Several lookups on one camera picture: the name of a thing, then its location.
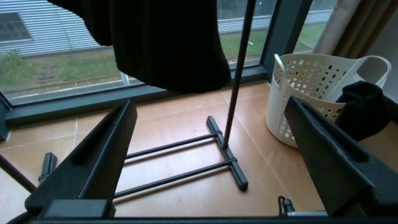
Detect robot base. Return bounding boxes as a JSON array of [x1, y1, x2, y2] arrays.
[[278, 195, 329, 218]]

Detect black clothes rack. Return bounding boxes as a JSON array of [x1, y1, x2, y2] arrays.
[[0, 0, 257, 200]]

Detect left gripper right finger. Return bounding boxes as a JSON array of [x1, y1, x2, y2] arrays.
[[284, 95, 398, 217]]

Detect white laundry basket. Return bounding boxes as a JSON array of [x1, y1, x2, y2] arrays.
[[265, 53, 392, 149]]

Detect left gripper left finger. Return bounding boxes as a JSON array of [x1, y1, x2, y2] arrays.
[[24, 98, 138, 218]]

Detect black shorts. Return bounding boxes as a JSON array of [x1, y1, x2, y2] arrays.
[[46, 0, 233, 94]]

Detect beige curtain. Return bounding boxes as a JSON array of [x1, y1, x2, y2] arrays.
[[312, 0, 398, 60]]

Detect black garment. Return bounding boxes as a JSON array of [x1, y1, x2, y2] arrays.
[[335, 80, 390, 142]]

